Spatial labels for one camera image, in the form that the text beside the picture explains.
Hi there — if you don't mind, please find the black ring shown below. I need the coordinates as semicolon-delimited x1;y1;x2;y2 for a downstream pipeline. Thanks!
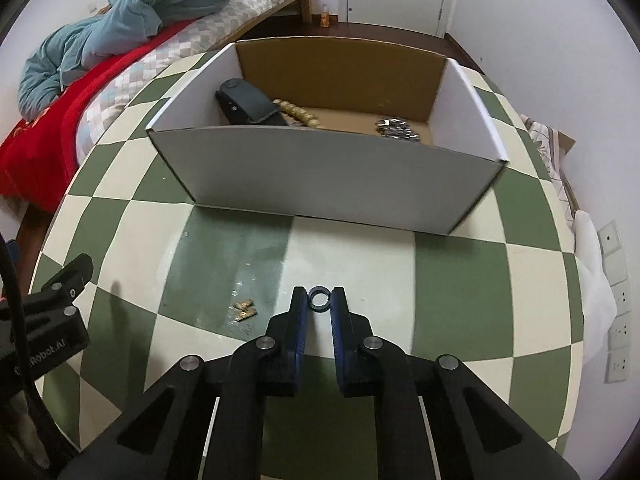
307;286;331;312

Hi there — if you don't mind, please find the silver chain bracelet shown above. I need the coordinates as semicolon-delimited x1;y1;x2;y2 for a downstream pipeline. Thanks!
374;116;422;143

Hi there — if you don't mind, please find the green white checkered tablecloth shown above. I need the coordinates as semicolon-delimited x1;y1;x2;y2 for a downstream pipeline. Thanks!
32;54;584;451

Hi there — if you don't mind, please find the bed with red sheet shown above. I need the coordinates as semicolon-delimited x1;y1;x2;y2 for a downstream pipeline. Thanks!
1;0;310;214

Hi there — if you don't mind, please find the white cardboard box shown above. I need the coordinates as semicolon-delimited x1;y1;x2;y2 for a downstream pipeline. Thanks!
146;36;509;234

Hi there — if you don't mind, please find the white cloth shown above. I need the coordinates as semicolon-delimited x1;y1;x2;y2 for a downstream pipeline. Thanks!
573;210;617;365

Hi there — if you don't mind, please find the patterned fabric on box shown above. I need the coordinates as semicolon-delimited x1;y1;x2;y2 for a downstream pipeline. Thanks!
520;114;579;217

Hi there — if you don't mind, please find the small orange bottle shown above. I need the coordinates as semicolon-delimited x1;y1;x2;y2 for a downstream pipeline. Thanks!
320;4;331;28

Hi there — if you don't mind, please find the blue rumpled duvet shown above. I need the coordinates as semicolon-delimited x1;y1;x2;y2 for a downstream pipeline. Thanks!
18;0;314;123

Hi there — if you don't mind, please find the wooden bead bracelet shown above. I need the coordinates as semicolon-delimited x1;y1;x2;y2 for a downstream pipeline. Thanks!
271;97;331;132

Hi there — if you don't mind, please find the white wall socket strip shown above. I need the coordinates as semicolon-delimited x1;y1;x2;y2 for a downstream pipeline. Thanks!
598;220;632;384

